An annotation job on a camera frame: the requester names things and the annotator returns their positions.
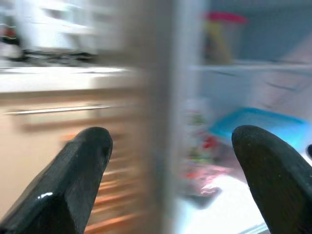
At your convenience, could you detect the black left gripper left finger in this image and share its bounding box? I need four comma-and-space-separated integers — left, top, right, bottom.
0, 126, 113, 234

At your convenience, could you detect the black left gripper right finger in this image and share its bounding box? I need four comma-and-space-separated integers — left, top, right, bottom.
231, 125, 312, 234

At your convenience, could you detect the blue lidded food container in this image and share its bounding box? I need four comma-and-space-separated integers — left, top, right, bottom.
209, 106, 307, 149

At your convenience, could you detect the wooden slatted rack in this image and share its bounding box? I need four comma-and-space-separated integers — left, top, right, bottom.
60, 131, 152, 234

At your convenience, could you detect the beige kitchen counter cabinet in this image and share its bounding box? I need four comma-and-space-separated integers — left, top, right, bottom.
0, 65, 149, 234

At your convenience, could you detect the colourful food packet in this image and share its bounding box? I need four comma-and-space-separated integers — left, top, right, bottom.
182, 131, 234, 204

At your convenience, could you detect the white green juice carton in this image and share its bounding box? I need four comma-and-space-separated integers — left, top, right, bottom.
185, 97, 212, 127

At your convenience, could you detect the stainless gas hob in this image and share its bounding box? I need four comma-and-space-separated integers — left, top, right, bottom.
21, 48, 103, 68

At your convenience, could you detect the dark green liqueur bottle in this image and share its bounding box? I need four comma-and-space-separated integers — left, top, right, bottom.
0, 14, 24, 61

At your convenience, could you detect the red lidded clear jar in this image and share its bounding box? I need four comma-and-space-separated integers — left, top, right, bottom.
203, 11, 248, 65

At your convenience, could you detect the white lidded pot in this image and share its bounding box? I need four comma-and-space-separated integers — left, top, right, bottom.
36, 0, 98, 26

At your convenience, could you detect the metal drawer handle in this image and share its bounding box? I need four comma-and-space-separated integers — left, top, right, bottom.
4, 104, 112, 116

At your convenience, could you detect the white long-handled saucepan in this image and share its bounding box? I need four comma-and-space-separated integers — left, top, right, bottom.
24, 23, 100, 51

